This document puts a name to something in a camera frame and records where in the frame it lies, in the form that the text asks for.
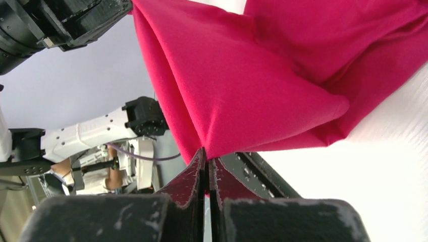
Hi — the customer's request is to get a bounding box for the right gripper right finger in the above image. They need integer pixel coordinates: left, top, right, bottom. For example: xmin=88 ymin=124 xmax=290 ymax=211
xmin=208 ymin=158 xmax=370 ymax=241

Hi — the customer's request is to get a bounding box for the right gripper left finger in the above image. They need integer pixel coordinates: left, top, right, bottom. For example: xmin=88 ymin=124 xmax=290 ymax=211
xmin=19 ymin=148 xmax=206 ymax=241

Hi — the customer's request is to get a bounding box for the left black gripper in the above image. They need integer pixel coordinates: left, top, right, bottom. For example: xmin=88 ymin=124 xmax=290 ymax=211
xmin=1 ymin=0 xmax=133 ymax=75

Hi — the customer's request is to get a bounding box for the magenta t shirt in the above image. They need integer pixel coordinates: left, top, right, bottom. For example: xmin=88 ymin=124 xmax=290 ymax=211
xmin=132 ymin=1 xmax=427 ymax=163

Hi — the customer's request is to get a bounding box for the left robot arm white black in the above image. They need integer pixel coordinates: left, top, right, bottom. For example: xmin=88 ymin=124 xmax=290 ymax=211
xmin=1 ymin=1 xmax=169 ymax=176

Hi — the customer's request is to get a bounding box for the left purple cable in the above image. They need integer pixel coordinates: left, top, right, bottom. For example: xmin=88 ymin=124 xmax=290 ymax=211
xmin=106 ymin=143 xmax=182 ymax=163

